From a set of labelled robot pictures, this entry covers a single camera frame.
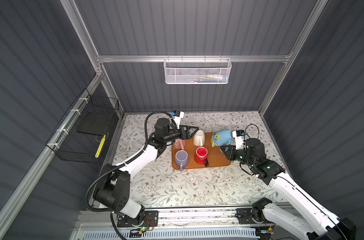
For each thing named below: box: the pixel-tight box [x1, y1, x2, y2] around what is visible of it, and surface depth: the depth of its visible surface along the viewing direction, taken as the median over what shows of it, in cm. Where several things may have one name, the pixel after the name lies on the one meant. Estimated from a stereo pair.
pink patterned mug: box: [173, 138, 186, 150], surface depth 96 cm
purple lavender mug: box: [175, 149, 189, 172], surface depth 88 cm
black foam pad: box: [77, 112, 114, 136], surface depth 77 cm
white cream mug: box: [193, 129, 205, 147], surface depth 97 cm
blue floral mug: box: [211, 129, 235, 148], surface depth 74 cm
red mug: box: [195, 146, 209, 165], surface depth 91 cm
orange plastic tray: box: [171, 132, 231, 172], surface depth 92 cm
